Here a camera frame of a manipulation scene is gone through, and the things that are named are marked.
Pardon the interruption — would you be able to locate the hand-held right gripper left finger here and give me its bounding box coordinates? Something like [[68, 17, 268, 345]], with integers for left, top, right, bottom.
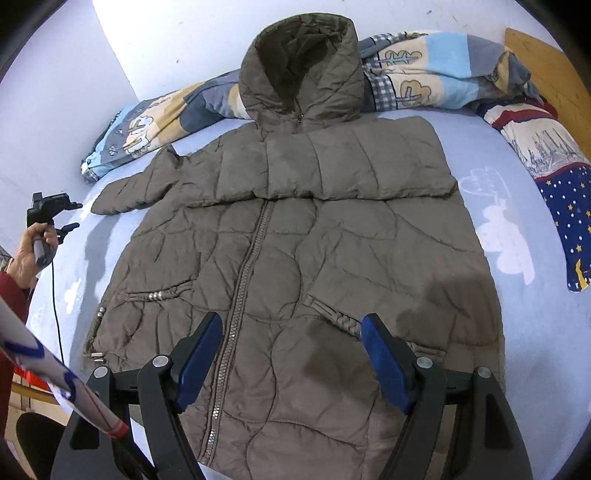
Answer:
[[51, 311, 223, 480]]

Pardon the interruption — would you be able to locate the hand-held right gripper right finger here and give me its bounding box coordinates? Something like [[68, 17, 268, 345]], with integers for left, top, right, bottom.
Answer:
[[361, 313, 534, 480]]

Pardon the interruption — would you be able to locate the olive quilted hooded jacket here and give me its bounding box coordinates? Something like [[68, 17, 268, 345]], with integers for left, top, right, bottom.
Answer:
[[83, 14, 506, 468]]

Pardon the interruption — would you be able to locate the person's left forearm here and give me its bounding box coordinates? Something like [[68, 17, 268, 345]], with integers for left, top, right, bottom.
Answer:
[[0, 271, 29, 437]]

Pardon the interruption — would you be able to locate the person's left hand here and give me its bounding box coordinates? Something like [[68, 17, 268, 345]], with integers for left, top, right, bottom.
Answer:
[[13, 222, 58, 289]]

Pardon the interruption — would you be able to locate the white striped pole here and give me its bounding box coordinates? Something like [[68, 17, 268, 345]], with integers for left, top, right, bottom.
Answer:
[[0, 295, 131, 439]]

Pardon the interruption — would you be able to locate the light blue bed sheet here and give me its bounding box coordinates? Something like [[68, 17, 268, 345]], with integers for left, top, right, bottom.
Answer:
[[25, 106, 591, 480]]

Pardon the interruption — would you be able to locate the black round seat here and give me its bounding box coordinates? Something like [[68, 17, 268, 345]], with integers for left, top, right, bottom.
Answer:
[[16, 412, 70, 480]]

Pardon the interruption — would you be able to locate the star print pillow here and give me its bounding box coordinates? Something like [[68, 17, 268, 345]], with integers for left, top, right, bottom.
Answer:
[[475, 99, 591, 292]]

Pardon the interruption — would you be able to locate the patchwork cartoon print blanket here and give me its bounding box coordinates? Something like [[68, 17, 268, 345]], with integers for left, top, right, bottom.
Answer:
[[81, 30, 541, 183]]

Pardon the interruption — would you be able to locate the wooden headboard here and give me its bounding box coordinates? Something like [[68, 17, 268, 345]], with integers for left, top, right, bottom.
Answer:
[[505, 28, 591, 158]]

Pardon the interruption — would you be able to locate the black cable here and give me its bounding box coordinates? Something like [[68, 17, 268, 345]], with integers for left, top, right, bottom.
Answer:
[[48, 258, 71, 370]]

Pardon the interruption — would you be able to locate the wooden furniture frame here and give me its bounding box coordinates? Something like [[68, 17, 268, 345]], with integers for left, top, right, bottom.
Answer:
[[11, 369, 61, 407]]

